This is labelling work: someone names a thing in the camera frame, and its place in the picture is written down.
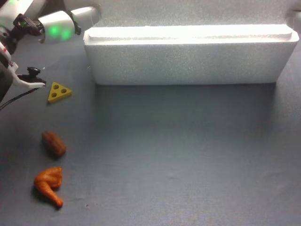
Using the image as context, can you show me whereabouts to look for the yellow triangle block three holes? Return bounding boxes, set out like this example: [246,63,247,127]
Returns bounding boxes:
[47,81,72,104]

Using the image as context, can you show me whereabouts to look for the orange toy chicken wing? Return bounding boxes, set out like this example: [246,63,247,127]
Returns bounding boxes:
[33,166,64,208]

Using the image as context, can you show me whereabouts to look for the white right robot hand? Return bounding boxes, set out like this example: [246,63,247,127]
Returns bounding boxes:
[286,0,301,24]

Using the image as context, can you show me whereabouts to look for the white styrofoam box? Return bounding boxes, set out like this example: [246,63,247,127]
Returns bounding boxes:
[83,24,300,86]

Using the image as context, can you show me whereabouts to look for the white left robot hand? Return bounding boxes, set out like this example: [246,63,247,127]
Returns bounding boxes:
[0,0,102,45]

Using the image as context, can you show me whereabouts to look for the grey table cloth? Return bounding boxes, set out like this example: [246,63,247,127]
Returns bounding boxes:
[0,22,301,226]

